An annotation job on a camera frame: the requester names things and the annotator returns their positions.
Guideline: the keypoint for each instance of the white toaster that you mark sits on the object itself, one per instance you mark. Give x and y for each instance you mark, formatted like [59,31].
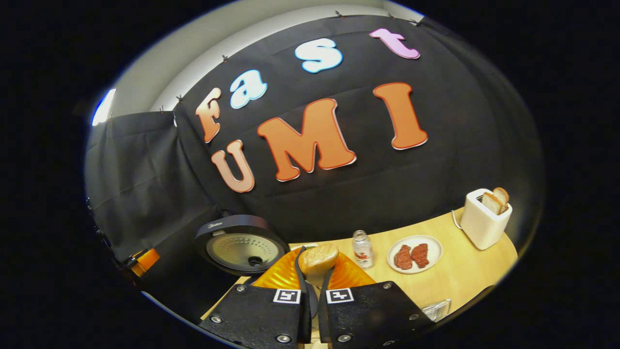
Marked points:
[482,225]

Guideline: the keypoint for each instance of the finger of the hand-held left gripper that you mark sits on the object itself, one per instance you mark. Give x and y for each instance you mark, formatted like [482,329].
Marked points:
[145,260]

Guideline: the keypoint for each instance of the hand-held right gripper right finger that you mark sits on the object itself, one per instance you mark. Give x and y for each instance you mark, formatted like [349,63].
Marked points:
[323,315]

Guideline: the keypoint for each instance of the wooden spoon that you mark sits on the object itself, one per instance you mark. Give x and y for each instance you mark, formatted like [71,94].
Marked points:
[317,259]

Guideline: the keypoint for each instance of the dark grey rice cooker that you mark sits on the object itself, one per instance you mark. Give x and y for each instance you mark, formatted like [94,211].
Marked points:
[242,249]

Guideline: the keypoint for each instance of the black backdrop cloth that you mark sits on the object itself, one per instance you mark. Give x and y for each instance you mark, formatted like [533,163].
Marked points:
[436,145]

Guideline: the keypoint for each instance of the white round plate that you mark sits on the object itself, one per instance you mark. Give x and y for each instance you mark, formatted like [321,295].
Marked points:
[433,249]

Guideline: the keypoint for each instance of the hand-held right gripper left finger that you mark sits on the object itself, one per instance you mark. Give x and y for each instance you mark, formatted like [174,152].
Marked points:
[305,315]

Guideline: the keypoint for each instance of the clear plastic bottle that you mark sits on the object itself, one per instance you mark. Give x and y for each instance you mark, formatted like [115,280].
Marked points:
[363,252]

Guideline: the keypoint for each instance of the red meat piece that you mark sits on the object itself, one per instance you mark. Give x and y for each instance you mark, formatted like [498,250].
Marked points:
[420,255]
[403,257]

